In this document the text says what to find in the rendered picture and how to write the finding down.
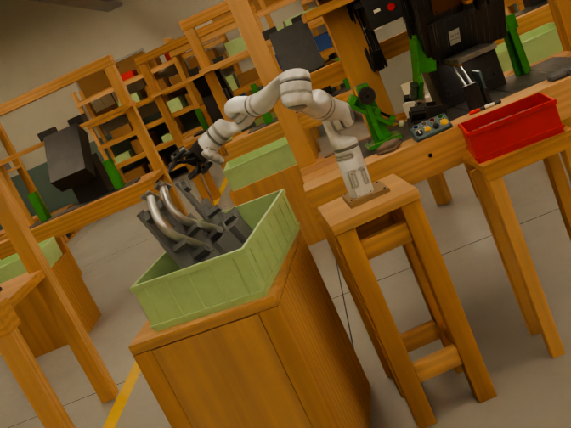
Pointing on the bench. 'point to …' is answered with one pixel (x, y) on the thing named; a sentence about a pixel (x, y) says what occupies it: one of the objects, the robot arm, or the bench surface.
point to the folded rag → (388, 146)
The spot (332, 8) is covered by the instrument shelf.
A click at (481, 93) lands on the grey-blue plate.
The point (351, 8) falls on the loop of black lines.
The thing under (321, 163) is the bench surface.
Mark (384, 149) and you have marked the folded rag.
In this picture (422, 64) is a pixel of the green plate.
